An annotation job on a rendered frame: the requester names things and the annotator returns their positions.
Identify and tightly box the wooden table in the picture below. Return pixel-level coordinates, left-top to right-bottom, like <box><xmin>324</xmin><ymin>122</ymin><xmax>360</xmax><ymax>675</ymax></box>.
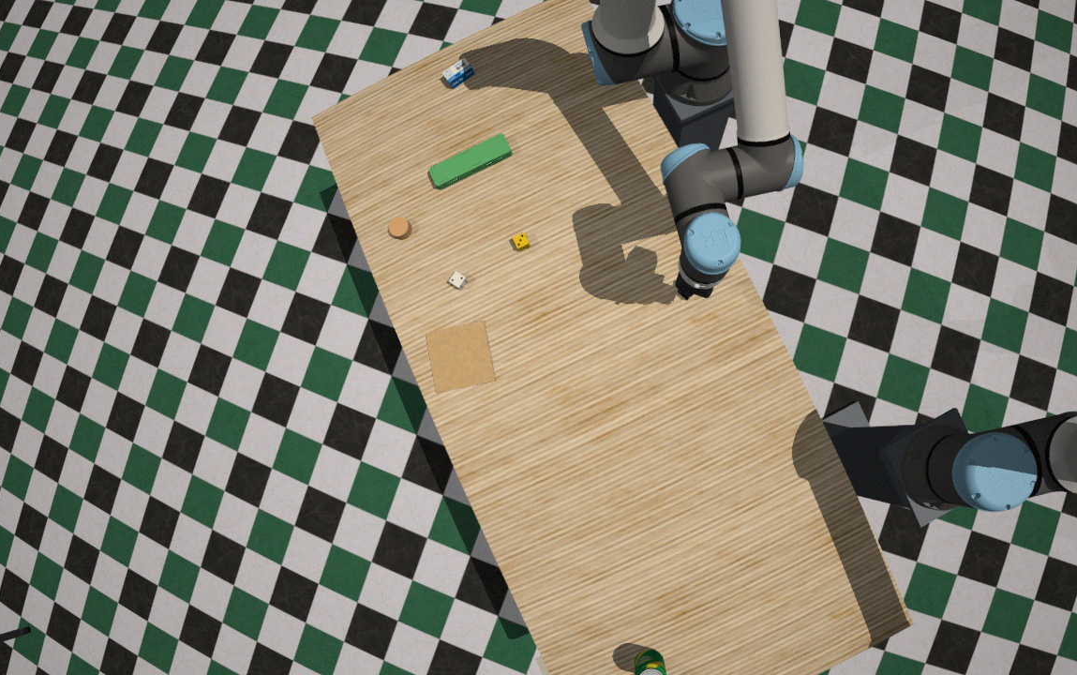
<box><xmin>311</xmin><ymin>0</ymin><xmax>914</xmax><ymax>675</ymax></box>

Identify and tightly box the green box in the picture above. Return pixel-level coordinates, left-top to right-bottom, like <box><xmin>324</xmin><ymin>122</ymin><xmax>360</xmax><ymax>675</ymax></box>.
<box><xmin>427</xmin><ymin>132</ymin><xmax>514</xmax><ymax>190</ymax></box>

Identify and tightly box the tan mat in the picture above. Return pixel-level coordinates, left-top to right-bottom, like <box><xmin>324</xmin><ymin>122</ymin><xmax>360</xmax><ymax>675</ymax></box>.
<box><xmin>425</xmin><ymin>322</ymin><xmax>497</xmax><ymax>394</ymax></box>

